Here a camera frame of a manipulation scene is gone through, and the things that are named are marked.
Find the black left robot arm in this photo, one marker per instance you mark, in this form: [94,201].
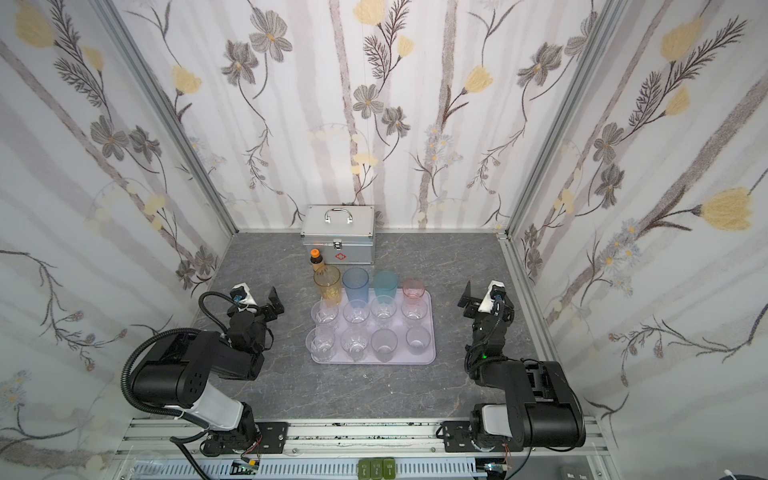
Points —
[169,375]

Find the frosted clear glass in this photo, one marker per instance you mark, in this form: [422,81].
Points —
[418,340]
[384,344]

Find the clear tumbler glass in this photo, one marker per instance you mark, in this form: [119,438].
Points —
[383,309]
[325,313]
[356,312]

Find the green terminal block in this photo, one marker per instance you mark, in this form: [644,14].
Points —
[376,469]

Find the teal plastic cup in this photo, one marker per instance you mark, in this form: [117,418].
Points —
[386,283]

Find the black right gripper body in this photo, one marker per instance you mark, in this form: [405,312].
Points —
[476,303]

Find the small clear glass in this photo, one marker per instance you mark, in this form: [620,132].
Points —
[414,310]

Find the brown bottle orange cap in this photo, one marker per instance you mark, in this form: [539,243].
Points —
[317,260]

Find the blue plastic cup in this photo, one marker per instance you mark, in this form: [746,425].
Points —
[355,281]

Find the silver metal first-aid case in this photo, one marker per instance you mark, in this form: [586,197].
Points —
[343,235]

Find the pink drinking glass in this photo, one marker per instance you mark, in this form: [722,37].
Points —
[413,289]

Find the amber drinking glass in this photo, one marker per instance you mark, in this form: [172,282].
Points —
[328,281]

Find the lilac plastic tray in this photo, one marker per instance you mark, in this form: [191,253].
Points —
[399,325]

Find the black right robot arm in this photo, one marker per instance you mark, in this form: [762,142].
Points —
[540,409]

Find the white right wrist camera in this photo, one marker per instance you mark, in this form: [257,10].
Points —
[495,300]

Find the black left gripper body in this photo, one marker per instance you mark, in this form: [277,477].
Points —
[261,307]

